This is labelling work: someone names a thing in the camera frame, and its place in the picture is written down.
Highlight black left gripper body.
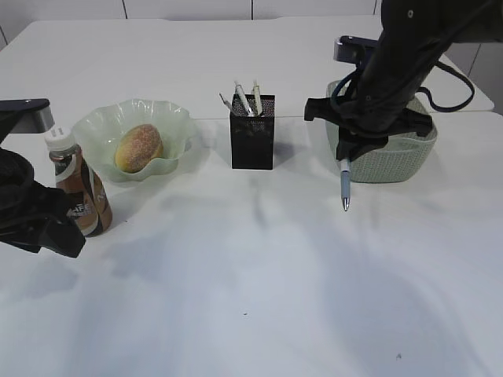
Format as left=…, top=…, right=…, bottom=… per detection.
left=1, top=148, right=72, bottom=254

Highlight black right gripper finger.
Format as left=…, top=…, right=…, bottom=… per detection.
left=336, top=127, right=356, bottom=161
left=347, top=135, right=388, bottom=161

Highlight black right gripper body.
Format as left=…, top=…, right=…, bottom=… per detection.
left=304, top=0, right=435, bottom=141

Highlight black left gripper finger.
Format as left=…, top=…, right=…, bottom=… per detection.
left=39, top=219, right=86, bottom=258

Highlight blue white pen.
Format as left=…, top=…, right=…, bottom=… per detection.
left=340, top=159, right=351, bottom=211

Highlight brown Nescafe coffee bottle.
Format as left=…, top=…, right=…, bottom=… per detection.
left=44, top=126, right=112, bottom=237

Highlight grey grip white pen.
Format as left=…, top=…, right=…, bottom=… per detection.
left=252, top=79, right=263, bottom=116

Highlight sugared bread bun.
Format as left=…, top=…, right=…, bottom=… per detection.
left=114, top=124, right=163, bottom=174

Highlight cream barrel pen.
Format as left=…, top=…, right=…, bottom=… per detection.
left=234, top=80, right=255, bottom=117

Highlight clear plastic ruler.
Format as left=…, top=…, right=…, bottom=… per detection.
left=219, top=93, right=237, bottom=115

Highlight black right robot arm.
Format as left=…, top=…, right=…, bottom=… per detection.
left=304, top=1, right=502, bottom=161

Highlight green woven plastic basket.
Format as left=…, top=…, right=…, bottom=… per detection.
left=325, top=78, right=439, bottom=185

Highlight black mesh pen holder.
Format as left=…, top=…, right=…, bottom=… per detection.
left=229, top=94, right=275, bottom=170

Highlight green wavy glass plate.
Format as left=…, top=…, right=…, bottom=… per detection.
left=72, top=99, right=196, bottom=182

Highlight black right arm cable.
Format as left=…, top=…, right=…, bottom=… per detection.
left=329, top=0, right=503, bottom=115

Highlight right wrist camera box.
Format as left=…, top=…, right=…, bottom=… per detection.
left=333, top=35, right=378, bottom=64

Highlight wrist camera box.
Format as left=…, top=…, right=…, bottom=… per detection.
left=333, top=35, right=378, bottom=64
left=1, top=98, right=54, bottom=136

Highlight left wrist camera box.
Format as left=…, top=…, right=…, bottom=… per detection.
left=1, top=98, right=54, bottom=136

